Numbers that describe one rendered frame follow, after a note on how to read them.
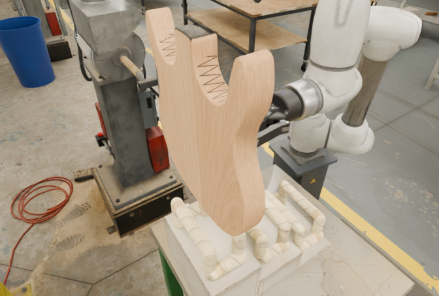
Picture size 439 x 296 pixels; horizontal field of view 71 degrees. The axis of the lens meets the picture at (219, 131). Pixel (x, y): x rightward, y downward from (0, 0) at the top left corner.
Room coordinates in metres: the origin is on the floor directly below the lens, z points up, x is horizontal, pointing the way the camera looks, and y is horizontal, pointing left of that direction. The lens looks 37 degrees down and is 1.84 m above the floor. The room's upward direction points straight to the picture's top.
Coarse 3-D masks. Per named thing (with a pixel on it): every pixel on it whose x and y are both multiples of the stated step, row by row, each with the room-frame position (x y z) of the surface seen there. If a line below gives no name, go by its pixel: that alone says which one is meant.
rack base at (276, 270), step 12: (264, 216) 0.62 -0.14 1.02; (264, 228) 0.58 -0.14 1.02; (276, 228) 0.58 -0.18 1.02; (252, 240) 0.53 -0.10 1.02; (252, 252) 0.50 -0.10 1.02; (288, 252) 0.50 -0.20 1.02; (300, 252) 0.50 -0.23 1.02; (276, 264) 0.46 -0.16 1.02; (288, 264) 0.47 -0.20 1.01; (264, 276) 0.42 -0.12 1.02; (276, 276) 0.45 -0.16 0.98; (264, 288) 0.42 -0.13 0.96
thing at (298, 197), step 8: (280, 184) 0.74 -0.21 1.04; (288, 184) 0.73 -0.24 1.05; (288, 192) 0.71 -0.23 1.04; (296, 192) 0.70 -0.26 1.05; (296, 200) 0.67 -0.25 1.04; (304, 200) 0.66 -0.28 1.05; (304, 208) 0.64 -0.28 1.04; (312, 208) 0.63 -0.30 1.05; (312, 216) 0.61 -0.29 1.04; (320, 216) 0.60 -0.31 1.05
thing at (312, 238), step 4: (308, 236) 0.58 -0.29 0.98; (312, 236) 0.58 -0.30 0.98; (316, 236) 0.58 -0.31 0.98; (320, 236) 0.58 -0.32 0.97; (304, 240) 0.56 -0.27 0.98; (308, 240) 0.56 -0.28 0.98; (312, 240) 0.56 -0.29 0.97; (316, 240) 0.57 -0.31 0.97; (304, 244) 0.55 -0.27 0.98; (308, 244) 0.55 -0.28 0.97; (312, 244) 0.56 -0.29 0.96; (300, 248) 0.54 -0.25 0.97; (304, 248) 0.54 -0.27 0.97
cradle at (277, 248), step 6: (288, 240) 0.51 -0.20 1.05; (270, 246) 0.49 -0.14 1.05; (276, 246) 0.49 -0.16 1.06; (282, 246) 0.49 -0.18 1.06; (288, 246) 0.50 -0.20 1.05; (270, 252) 0.47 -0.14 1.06; (276, 252) 0.48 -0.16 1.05; (282, 252) 0.48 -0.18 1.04; (264, 258) 0.46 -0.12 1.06; (270, 258) 0.46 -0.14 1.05; (264, 264) 0.45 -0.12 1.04
